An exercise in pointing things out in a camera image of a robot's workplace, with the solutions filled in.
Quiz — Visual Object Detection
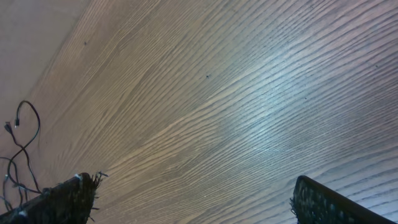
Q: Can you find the separated black usb cable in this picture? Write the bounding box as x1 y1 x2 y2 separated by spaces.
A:
0 156 29 212

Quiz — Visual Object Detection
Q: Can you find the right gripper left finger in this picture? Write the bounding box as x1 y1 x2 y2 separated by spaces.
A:
1 172 103 224

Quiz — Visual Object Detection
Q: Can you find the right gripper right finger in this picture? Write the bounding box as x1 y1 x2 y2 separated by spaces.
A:
290 175 395 224

